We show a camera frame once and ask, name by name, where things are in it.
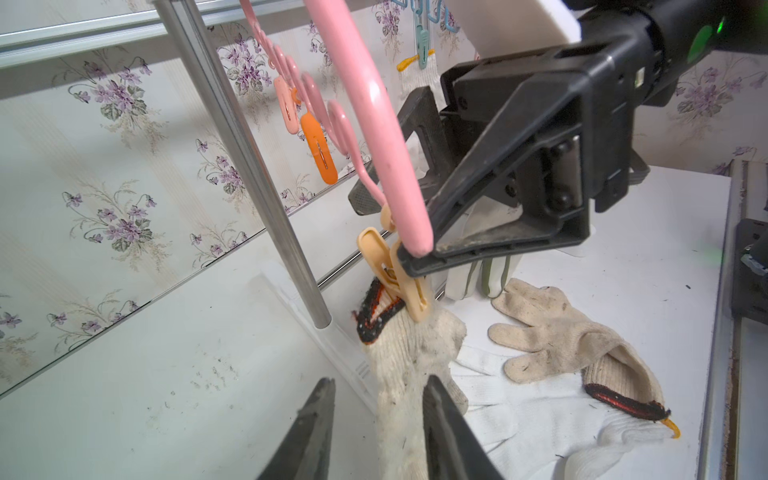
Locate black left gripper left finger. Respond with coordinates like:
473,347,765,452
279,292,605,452
257,377,336,480

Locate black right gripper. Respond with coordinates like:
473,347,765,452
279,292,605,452
347,8,658,278

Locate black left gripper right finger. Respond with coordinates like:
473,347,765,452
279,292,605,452
422,375,503,480

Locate pink wavy hanger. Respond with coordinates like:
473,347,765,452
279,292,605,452
240,1,434,258

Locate beige knit glove red cuff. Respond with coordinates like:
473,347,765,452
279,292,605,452
354,278,468,479

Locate blue wavy hanger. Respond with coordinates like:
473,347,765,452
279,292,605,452
392,0,460,33

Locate white glove with grey strap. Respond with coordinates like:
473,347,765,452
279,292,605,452
445,197,523,301

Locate yellow clothes peg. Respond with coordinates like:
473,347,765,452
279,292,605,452
357,205,433,323

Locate orange clothes peg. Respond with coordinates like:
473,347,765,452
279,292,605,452
299,112,338,185

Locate white knit glove yellow cuff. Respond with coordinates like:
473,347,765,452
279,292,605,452
396,50,446,110

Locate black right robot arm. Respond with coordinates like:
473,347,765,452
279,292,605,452
393,1,767,278

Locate white and steel drying rack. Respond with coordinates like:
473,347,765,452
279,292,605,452
154,1,377,410

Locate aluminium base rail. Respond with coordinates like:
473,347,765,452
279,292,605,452
696,160,767,479

